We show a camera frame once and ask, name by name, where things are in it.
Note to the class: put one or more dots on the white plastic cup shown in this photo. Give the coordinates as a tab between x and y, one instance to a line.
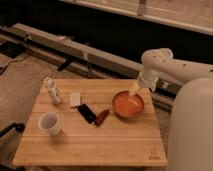
49	122

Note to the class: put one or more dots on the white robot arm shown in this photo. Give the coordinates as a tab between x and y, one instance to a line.
190	143

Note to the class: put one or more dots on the small white bottle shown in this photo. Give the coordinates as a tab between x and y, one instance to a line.
52	90

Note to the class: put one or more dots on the black eraser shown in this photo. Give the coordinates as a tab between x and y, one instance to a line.
87	113

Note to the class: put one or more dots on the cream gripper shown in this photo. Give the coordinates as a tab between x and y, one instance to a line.
136	86

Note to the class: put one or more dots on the long grey floor rail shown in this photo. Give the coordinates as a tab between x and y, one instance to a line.
83	53

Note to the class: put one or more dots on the orange bowl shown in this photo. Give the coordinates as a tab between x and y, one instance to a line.
127	106

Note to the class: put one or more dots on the wooden table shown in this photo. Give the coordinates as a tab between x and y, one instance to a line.
116	142

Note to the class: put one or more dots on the white square block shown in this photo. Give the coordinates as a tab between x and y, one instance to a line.
75	99

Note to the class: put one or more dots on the black handle at left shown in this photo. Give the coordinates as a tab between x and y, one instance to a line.
19	127

